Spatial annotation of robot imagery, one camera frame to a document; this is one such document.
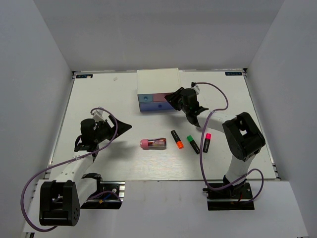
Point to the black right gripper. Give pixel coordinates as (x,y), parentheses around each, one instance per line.
(173,98)

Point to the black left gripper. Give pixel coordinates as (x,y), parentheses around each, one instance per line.
(122,127)

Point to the wide blue drawer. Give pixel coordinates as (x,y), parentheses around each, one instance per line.
(155,106)

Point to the pink drawer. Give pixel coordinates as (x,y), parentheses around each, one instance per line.
(160,97)

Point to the white drawer cabinet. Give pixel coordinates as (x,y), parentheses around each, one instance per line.
(157,81)

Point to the small light blue drawer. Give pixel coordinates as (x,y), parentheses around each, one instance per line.
(145,98)

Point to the pink capped clear tube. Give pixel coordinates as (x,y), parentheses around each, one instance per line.
(158,143)

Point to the green capped highlighter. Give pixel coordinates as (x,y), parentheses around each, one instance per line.
(193,144)

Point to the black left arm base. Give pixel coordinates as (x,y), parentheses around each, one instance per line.
(108,194)

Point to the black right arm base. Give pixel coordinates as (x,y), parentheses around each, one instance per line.
(234,198)

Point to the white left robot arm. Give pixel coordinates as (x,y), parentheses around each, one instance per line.
(61,199)

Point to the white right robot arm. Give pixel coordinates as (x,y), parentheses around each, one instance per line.
(244,138)

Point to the orange capped highlighter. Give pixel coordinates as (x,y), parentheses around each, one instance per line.
(177,139)

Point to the pink capped highlighter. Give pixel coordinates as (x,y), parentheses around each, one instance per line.
(207,142)

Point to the right blue corner label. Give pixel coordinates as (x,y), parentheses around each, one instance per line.
(233,73)

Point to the blue corner label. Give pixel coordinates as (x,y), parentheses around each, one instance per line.
(84,76)
(233,73)

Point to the left blue corner label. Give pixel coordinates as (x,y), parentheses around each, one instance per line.
(84,76)

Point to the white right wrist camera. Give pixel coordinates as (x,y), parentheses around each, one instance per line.
(195,87)

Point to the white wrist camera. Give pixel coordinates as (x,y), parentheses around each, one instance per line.
(97,114)
(195,87)

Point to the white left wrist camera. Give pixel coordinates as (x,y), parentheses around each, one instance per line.
(97,114)

